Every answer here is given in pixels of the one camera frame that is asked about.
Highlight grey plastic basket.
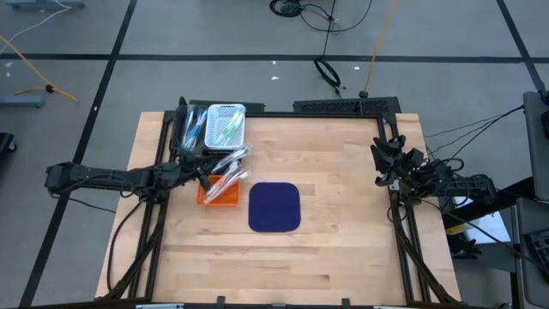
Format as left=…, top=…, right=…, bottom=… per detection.
left=170, top=105, right=208, bottom=155

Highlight black hanging cable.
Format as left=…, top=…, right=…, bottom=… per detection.
left=320, top=0, right=338, bottom=61

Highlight black floor stand foot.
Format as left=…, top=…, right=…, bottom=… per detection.
left=448, top=233, right=484, bottom=258

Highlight thin black floor cables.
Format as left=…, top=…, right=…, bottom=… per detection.
left=424, top=105, right=527, bottom=167

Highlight black left arm base cable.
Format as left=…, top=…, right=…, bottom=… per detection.
left=106, top=199, right=147, bottom=295

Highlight dark blue-violet mat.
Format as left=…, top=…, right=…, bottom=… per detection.
left=248, top=181, right=302, bottom=233

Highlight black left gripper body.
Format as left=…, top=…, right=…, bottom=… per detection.
left=169, top=150, right=203, bottom=185

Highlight grey cabinet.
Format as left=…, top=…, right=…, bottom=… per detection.
left=512, top=197, right=549, bottom=309

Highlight black aluminium table frame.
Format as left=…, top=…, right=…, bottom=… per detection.
left=102, top=97, right=464, bottom=309

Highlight black plastic basket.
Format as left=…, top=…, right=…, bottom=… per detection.
left=199, top=148, right=243, bottom=177

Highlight orange plastic basket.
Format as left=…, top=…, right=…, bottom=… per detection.
left=196, top=173, right=242, bottom=207

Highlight grey floor bar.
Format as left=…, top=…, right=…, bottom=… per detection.
left=0, top=96, right=45, bottom=108

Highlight black caster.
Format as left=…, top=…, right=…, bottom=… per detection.
left=0, top=131, right=18, bottom=154

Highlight orange toothbrush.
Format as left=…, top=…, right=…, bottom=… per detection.
left=202, top=170, right=250, bottom=204
left=204, top=179, right=235, bottom=205
left=220, top=161, right=244, bottom=192

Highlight black diagonal beam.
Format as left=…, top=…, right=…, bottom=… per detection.
left=443, top=175, right=537, bottom=228

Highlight yellow hanging cable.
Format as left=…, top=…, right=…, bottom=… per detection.
left=363, top=0, right=398, bottom=94

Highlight black floor cable bundle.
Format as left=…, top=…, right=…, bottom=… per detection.
left=268, top=0, right=373, bottom=34

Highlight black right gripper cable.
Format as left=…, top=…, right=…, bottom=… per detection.
left=428, top=156, right=465, bottom=173

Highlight black perforated panel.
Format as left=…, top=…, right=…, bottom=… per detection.
left=293, top=96, right=402, bottom=116
left=188, top=99, right=266, bottom=113

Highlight white floor cable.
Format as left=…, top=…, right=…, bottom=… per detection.
left=0, top=0, right=74, bottom=55

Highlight white plastic basket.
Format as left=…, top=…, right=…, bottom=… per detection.
left=203, top=103, right=247, bottom=151

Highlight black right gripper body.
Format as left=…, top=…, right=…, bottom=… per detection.
left=375, top=148, right=430, bottom=188

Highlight yellow floor cable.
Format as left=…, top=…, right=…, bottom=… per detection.
left=0, top=33, right=79, bottom=103

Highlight black coiled floor cable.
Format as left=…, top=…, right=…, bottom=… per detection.
left=313, top=58, right=347, bottom=96

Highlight purple toothbrush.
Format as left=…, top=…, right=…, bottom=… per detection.
left=211, top=143, right=254, bottom=173
left=214, top=149, right=250, bottom=173

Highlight grey table foot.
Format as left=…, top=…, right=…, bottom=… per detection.
left=6, top=0, right=86, bottom=10

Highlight white paper sheet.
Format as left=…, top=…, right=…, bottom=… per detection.
left=449, top=192, right=514, bottom=245

